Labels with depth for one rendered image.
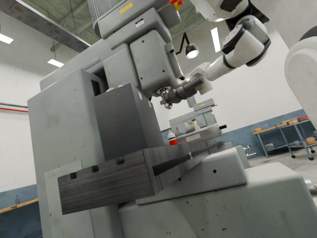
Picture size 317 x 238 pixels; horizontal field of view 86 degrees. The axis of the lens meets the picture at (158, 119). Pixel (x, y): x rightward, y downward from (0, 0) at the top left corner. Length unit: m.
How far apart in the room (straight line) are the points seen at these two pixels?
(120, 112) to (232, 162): 0.47
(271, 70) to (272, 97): 1.01
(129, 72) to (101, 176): 0.72
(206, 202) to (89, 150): 0.60
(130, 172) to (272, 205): 0.57
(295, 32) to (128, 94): 0.39
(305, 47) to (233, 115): 7.07
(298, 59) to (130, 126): 0.36
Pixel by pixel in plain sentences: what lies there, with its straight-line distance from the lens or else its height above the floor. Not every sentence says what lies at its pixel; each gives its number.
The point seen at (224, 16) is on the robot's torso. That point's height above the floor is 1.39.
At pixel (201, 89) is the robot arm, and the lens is 0.83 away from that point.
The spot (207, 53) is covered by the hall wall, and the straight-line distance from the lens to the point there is 8.29.
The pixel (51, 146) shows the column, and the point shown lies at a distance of 1.18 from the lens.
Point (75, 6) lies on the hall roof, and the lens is 6.99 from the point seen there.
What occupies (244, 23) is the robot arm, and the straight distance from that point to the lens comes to 0.67.
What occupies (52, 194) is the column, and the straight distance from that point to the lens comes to 1.19.
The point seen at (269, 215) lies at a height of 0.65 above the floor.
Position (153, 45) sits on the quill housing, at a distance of 1.01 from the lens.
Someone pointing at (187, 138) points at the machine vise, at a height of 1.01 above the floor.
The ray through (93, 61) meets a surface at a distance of 1.21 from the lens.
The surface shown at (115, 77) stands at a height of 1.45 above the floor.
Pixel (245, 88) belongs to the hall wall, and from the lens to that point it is 7.64.
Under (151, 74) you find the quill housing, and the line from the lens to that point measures 0.94.
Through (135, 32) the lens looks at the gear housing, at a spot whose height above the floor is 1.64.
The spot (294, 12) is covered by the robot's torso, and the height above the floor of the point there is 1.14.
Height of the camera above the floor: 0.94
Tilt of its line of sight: 13 degrees up
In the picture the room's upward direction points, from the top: 16 degrees counter-clockwise
